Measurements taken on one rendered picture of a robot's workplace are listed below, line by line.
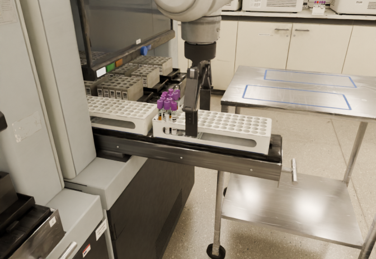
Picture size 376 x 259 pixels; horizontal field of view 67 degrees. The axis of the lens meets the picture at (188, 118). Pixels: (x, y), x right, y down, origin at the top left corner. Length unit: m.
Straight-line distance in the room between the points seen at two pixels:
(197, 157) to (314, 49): 2.42
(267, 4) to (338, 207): 2.02
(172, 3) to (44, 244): 0.47
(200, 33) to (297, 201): 1.01
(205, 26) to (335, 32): 2.45
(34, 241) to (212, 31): 0.52
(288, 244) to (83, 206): 1.16
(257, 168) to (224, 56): 2.43
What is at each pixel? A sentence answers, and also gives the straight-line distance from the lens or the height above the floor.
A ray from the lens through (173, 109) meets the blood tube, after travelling 0.70.
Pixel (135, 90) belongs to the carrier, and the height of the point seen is 0.86.
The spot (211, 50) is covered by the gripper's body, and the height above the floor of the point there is 1.05.
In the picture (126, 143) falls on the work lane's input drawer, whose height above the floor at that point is 0.79.
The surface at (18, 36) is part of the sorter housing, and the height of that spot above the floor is 1.10.
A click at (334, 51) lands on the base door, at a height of 0.58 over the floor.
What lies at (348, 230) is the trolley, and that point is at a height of 0.28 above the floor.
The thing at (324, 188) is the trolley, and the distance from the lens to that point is 1.56.
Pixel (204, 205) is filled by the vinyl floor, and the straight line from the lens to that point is 1.73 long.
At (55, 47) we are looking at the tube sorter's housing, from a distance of 0.67.
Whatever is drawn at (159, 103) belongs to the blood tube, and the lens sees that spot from 0.70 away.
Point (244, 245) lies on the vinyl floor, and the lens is 1.57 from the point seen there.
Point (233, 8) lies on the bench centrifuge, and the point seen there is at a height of 0.94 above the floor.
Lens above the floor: 1.19
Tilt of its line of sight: 26 degrees down
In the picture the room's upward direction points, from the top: straight up
